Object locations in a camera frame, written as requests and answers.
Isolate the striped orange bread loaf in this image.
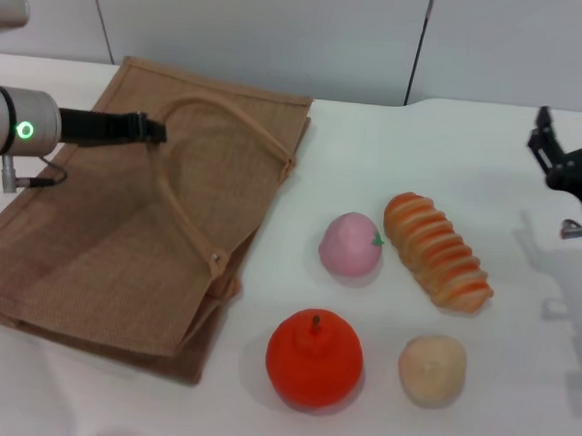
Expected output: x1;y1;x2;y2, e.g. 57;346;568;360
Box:
378;189;500;315

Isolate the arm connector cable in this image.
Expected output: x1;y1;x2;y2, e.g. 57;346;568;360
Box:
0;154;70;196
560;217;582;241

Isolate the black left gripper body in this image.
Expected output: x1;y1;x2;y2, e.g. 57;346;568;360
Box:
57;106;149;148

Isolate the beige peach toy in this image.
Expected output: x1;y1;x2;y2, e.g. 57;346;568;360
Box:
396;332;469;410

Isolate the brown woven handbag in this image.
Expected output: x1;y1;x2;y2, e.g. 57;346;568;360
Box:
0;49;317;393

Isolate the red orange persimmon toy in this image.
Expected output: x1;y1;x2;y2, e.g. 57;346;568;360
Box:
263;306;366;415

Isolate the right arm connector cable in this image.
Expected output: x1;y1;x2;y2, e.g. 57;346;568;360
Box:
560;217;582;241

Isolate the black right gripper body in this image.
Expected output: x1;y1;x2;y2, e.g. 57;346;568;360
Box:
545;140;582;203

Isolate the left arm connector cable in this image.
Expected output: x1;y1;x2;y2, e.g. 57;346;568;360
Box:
0;154;70;196

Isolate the pink peach toy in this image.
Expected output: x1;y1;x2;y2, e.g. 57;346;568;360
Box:
316;208;387;280

